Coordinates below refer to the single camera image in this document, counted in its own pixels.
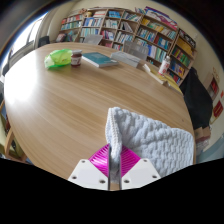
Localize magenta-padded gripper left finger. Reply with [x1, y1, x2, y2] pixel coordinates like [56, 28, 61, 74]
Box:
[67, 143, 112, 192]

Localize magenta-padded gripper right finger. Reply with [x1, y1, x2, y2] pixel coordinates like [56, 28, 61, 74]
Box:
[119, 144, 162, 191]

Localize light blue knitted towel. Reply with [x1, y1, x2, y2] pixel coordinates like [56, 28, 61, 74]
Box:
[105, 106, 195, 189]

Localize cardboard box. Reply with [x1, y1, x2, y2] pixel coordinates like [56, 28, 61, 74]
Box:
[195, 126, 212, 144]

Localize wooden chair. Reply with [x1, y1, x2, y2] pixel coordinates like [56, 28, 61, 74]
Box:
[0, 99, 28, 163]

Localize large yellow book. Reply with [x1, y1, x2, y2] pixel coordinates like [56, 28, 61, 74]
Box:
[163, 74, 184, 95]

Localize black cloth cover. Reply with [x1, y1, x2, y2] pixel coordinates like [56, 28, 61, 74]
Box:
[178, 67, 214, 131]

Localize thin yellow book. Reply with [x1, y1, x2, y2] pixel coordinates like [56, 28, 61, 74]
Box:
[142, 63, 168, 86]

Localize grey book stack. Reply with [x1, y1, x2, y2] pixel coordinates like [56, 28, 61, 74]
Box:
[110, 50, 142, 69]

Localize teal book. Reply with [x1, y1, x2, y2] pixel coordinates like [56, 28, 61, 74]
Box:
[81, 51, 120, 69]

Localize red-lidded jar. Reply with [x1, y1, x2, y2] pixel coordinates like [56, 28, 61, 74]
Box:
[70, 49, 83, 68]

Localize green plastic bag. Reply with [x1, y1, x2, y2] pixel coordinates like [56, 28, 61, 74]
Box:
[44, 48, 73, 70]

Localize grey mesh chair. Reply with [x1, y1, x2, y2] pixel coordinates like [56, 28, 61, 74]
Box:
[83, 34, 104, 46]
[122, 40, 150, 61]

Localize dark office chair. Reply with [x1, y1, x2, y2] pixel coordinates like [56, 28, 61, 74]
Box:
[37, 35, 51, 48]

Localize wooden bookshelf unit with books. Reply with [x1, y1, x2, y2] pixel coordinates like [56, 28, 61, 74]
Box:
[54, 5, 198, 86]

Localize window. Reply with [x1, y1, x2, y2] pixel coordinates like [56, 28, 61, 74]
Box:
[0, 13, 48, 78]

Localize red wall banner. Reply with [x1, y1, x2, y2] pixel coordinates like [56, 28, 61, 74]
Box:
[213, 99, 224, 118]

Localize small wall shelf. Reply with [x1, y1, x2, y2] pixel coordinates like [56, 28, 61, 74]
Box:
[203, 71, 221, 101]

